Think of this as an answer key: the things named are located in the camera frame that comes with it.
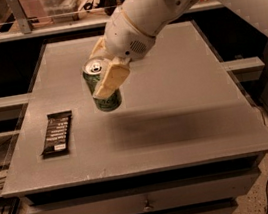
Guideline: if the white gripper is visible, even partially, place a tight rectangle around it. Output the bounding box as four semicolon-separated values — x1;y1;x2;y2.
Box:
89;11;156;100

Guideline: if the green soda can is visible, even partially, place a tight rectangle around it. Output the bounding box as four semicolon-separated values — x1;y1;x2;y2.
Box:
82;57;122;112

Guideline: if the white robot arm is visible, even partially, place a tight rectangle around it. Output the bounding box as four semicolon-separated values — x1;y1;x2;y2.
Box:
91;0;268;99

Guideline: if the black rxbar chocolate bar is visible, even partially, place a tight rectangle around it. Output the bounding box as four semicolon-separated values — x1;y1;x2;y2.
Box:
41;110;72;159

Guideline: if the clear plastic container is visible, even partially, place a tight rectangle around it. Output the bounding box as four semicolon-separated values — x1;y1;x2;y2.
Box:
39;0;82;23

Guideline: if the grey drawer cabinet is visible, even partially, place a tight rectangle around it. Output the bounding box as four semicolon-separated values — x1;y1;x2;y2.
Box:
22;156;268;214

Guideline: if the metal shelf rail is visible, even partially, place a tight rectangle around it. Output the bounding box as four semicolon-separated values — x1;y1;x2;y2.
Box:
0;0;109;41

